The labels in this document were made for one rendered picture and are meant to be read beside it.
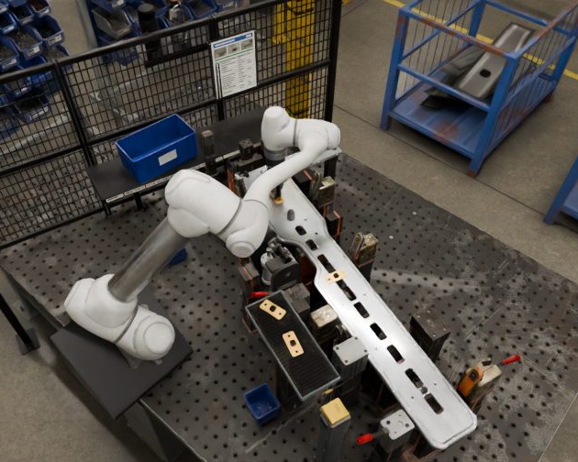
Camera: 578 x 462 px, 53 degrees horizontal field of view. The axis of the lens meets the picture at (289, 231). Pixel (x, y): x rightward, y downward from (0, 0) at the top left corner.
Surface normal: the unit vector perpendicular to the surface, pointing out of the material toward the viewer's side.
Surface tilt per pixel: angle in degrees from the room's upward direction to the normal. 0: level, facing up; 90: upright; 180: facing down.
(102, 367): 42
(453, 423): 0
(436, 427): 0
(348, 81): 0
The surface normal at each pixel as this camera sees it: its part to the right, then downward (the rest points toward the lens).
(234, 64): 0.50, 0.67
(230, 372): 0.01, -0.64
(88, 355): 0.50, -0.13
